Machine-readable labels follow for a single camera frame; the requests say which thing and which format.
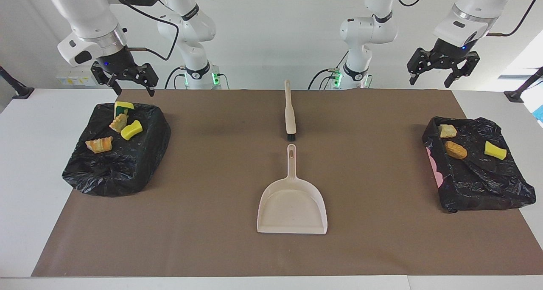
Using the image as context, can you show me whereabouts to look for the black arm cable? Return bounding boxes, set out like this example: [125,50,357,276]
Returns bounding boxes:
[390,0,543,37]
[104,0,179,62]

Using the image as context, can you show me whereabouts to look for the right black bagged bin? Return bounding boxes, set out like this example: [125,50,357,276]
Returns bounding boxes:
[422,116,537,213]

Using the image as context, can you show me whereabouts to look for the yellow sponge piece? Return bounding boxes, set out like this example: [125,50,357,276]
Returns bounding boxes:
[114,101,135,117]
[120,120,143,141]

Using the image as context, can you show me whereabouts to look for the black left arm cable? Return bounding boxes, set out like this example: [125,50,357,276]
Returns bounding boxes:
[390,0,543,37]

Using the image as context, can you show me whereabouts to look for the pale dumpling toy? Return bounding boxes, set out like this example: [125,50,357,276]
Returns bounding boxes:
[109,113,129,133]

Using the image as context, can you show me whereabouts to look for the beige hand brush black bristles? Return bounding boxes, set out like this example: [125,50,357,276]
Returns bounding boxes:
[284,80,297,142]

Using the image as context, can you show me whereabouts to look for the yellow sponge wedge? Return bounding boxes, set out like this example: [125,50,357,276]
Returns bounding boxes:
[484,141,507,160]

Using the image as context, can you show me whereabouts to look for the black right base cable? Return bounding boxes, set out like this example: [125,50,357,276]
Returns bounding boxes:
[165,66,184,90]

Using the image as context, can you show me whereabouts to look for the beige plastic dustpan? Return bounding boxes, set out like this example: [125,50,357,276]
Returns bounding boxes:
[257,144,328,235]

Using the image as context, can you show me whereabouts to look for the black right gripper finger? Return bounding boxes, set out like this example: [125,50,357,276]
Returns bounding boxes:
[129,63,159,97]
[90,64,123,96]

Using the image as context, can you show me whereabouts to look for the black left base cable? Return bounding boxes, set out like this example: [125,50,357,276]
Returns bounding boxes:
[308,68,341,90]

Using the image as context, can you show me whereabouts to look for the pink bin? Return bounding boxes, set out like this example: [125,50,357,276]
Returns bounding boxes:
[428,148,444,188]

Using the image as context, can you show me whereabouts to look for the brown paper table mat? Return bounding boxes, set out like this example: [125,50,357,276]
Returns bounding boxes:
[31,89,543,278]

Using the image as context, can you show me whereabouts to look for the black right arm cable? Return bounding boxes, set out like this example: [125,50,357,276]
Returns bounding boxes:
[104,0,179,62]

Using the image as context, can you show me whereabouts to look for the brown bread roll toy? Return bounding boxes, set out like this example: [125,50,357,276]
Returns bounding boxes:
[444,141,468,160]

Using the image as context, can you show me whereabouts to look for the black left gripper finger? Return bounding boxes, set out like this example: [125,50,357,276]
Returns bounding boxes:
[444,51,481,88]
[407,48,434,86]

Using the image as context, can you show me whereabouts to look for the black plastic trash bag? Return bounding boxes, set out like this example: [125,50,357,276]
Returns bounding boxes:
[62,102,172,197]

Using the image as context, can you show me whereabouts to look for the white wall power boxes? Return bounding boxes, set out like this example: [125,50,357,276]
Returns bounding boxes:
[56,65,98,86]

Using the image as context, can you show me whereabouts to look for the black base cable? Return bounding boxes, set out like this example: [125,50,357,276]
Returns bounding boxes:
[165,66,184,90]
[308,68,341,90]

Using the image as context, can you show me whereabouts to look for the black clamp stand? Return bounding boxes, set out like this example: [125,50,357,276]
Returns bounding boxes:
[0,66,35,100]
[504,67,543,103]

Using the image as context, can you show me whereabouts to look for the orange striped croissant toy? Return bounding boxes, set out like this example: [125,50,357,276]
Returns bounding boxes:
[85,136,114,154]

